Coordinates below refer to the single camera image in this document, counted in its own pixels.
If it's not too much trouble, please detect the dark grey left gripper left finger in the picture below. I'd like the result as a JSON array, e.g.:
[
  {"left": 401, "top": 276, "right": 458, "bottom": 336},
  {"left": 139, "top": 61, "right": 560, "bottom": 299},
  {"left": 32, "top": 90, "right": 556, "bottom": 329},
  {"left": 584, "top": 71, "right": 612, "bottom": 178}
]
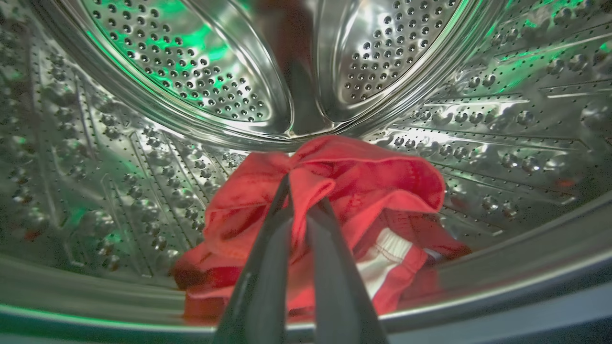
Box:
[{"left": 213, "top": 173, "right": 294, "bottom": 344}]

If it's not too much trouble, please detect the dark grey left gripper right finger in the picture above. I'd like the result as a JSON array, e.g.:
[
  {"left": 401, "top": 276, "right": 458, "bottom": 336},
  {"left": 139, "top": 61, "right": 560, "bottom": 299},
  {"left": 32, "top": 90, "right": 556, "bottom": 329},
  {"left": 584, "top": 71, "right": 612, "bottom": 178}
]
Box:
[{"left": 306, "top": 196, "right": 389, "bottom": 344}]

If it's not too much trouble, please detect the red garment with white trim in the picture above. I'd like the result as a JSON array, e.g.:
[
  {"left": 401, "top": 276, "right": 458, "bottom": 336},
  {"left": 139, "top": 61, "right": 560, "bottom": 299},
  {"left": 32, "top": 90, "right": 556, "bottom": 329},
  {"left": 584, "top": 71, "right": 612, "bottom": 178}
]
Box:
[{"left": 171, "top": 135, "right": 471, "bottom": 326}]

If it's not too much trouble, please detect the stainless steel washing machine drum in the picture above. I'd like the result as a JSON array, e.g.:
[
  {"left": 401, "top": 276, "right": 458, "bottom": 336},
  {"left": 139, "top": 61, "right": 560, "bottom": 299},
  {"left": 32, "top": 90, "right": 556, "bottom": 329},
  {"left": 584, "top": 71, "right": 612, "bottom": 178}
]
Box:
[{"left": 0, "top": 0, "right": 612, "bottom": 344}]

